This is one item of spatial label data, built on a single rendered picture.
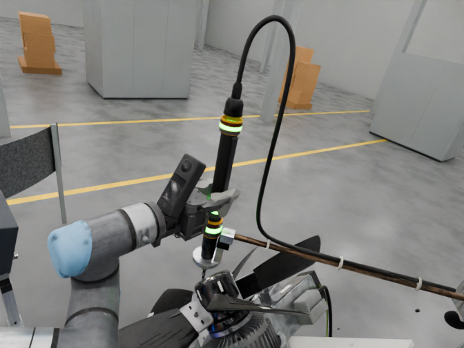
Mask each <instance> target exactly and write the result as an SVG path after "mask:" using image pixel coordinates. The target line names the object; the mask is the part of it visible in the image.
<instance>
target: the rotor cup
mask: <svg viewBox="0 0 464 348"><path fill-rule="evenodd" d="M211 278H215V279H213V280H211V281H209V280H210V279H211ZM219 281H220V284H221V285H222V288H223V290H224V291H223V292H221V290H220V287H219V285H218V282H219ZM194 288H195V292H196V294H197V297H198V299H199V301H200V304H201V305H202V306H203V307H204V308H205V310H206V309H207V307H208V305H209V303H210V301H211V300H212V298H213V297H214V296H213V295H214V294H223V295H225V294H228V295H229V296H231V297H234V298H237V297H238V296H239V291H238V288H237V286H236V284H235V282H234V279H233V277H232V275H231V272H230V271H229V270H227V269H225V270H223V271H219V272H217V273H214V274H213V275H210V276H209V277H207V278H205V279H204V283H201V281H199V282H198V283H197V284H196V285H195V286H194ZM197 290H198V291H199V293H200V296H201V298H202V300H200V297H199V295H198V292H197ZM206 311H207V312H209V313H210V315H211V317H212V318H213V320H214V321H215V322H214V323H213V324H212V325H210V326H209V327H207V328H206V330H207V331H219V330H221V329H224V328H226V327H229V326H231V325H232V324H234V323H236V322H237V321H239V320H240V319H242V318H243V317H244V316H245V315H247V313H248V312H249V311H244V310H206Z"/></svg>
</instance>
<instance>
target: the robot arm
mask: <svg viewBox="0 0 464 348"><path fill-rule="evenodd" d="M205 168H206V164H205V163H204V162H201V161H200V160H199V159H197V158H195V157H193V156H192V155H189V154H188V153H185V154H184V156H183V157H182V159H181V161H180V162H179V164H178V166H177V168H176V169H175V172H174V173H173V175H172V177H171V178H170V180H169V182H168V184H167V185H166V188H165V189H164V191H163V193H162V194H161V196H160V198H159V199H158V201H157V203H154V202H153V201H148V202H144V203H141V202H140V203H137V204H133V205H130V206H126V207H124V208H121V209H118V210H116V211H111V212H109V213H105V214H102V215H98V216H95V217H92V218H88V219H86V220H78V221H76V222H73V223H72V224H69V225H68V226H64V227H61V228H59V229H55V230H54V231H52V232H51V233H50V235H49V236H48V250H49V253H50V258H51V260H52V264H53V266H54V268H55V271H56V272H57V274H58V275H59V277H61V278H69V277H70V281H71V295H70V302H69V305H68V313H67V316H66V323H65V325H64V328H54V327H0V348H118V325H119V301H120V298H121V288H120V285H119V257H120V256H122V255H125V254H127V253H130V252H131V251H134V250H135V249H138V248H141V247H143V246H146V245H147V244H150V243H151V244H152V246H153V247H154V248H155V247H158V246H160V244H161V239H163V238H166V237H168V236H170V235H173V234H174V236H175V235H177V236H178V237H176V238H182V239H183V240H184V241H187V240H190V239H192V238H194V237H197V236H199V235H201V234H203V233H206V226H207V224H208V221H209V216H208V215H207V214H206V213H207V212H208V213H213V212H216V211H217V213H218V215H219V217H220V218H223V217H225V216H226V215H227V214H228V212H229V209H230V208H231V205H232V203H233V201H234V200H236V199H237V198H238V197H239V196H240V194H241V191H240V190H238V189H236V188H233V189H231V190H228V191H225V192H222V193H212V194H211V188H212V183H213V179H200V178H201V176H202V174H203V172H204V170H205ZM210 196H211V197H210ZM180 232H181V233H182V234H183V235H182V234H181V233H180ZM196 233H197V234H196Z"/></svg>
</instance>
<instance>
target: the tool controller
mask: <svg viewBox="0 0 464 348"><path fill-rule="evenodd" d="M18 230H19V226H18V224H17V222H16V220H15V218H14V216H13V214H12V211H11V210H10V207H9V206H8V203H7V202H6V199H5V197H4V195H3V193H2V191H1V190H0V275H3V274H5V273H8V274H9V273H10V272H11V268H12V261H13V260H15V259H17V258H18V253H15V245H16V241H17V234H18Z"/></svg>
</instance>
